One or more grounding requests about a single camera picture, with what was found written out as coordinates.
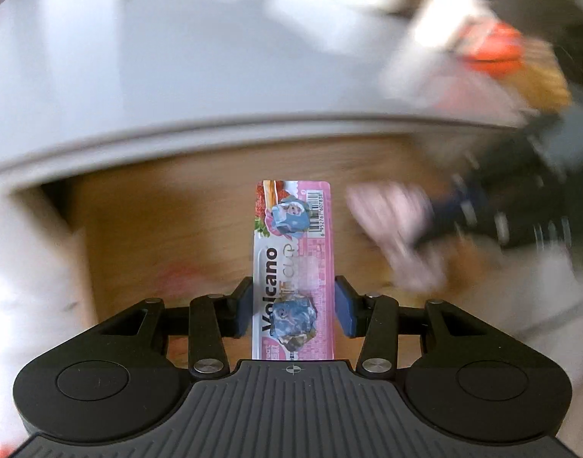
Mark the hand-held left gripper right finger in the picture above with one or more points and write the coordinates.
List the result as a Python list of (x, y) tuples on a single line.
[(343, 307)]

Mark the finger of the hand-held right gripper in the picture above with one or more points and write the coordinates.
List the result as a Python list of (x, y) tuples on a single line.
[(451, 207), (444, 238)]

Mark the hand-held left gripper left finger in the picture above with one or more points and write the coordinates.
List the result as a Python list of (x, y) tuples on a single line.
[(243, 307)]

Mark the pale pink packet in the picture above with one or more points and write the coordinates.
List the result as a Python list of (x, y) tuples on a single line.
[(396, 233)]

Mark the pink snack packet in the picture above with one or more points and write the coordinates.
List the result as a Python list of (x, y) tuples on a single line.
[(294, 257)]

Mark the wooden drawer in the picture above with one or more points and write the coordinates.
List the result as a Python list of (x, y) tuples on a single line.
[(177, 219)]

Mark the tan snack packet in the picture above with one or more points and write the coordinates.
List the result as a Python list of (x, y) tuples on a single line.
[(544, 81)]

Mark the orange plastic bowl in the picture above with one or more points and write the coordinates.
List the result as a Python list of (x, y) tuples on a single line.
[(492, 47)]

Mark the white table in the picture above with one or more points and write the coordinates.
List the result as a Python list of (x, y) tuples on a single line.
[(186, 57)]

